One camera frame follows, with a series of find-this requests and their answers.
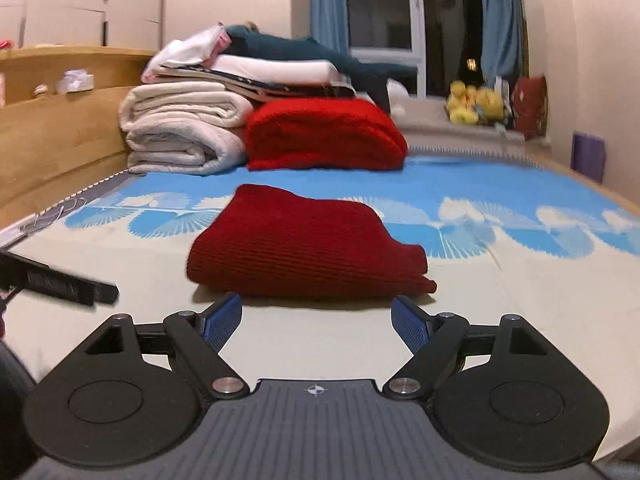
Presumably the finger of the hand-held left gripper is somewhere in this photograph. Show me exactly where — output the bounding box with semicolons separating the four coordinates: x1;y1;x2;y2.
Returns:
0;251;119;307

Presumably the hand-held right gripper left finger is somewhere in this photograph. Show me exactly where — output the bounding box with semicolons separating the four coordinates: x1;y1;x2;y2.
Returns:
82;292;251;402

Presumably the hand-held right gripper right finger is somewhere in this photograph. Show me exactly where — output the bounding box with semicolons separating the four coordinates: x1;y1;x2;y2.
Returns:
391;296;556;401

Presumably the dark red knit sweater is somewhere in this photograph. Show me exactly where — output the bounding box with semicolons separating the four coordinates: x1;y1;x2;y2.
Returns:
186;183;437;303

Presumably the wooden headboard shelf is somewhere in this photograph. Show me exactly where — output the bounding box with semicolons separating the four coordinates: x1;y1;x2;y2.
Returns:
0;46;156;231

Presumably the white folded quilt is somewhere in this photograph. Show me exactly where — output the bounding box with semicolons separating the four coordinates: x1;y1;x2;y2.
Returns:
119;82;256;177

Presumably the white window sill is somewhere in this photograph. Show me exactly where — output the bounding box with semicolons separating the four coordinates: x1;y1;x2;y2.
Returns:
400;112;551;147

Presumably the white tissue packet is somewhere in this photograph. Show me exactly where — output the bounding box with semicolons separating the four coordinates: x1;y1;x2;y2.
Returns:
56;69;95;95

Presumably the bright red folded knit blanket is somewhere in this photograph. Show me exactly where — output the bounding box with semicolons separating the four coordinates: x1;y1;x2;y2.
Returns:
244;98;408;172

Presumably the yellow plush toy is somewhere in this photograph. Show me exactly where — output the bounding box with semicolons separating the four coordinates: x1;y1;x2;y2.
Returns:
475;86;507;123
446;80;479;126

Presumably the white plush toy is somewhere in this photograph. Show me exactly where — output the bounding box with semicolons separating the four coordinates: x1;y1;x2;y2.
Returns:
387;79;418;116

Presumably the navy trimmed white garment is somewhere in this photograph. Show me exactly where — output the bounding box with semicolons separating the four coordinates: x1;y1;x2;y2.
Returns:
150;62;358;103

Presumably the purple box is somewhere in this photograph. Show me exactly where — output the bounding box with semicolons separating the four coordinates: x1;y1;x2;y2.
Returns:
571;132;606;183

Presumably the red bag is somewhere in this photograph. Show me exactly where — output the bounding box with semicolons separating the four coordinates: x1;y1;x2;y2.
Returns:
512;75;549;141

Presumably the pink and white cloth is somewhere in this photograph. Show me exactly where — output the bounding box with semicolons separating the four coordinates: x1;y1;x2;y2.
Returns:
141;22;231;83

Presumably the white framed window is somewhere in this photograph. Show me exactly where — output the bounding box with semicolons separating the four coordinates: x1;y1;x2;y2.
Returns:
345;0;483;98

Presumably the blue curtain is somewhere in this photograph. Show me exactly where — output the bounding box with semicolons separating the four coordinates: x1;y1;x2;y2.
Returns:
475;0;526;83
309;0;351;56

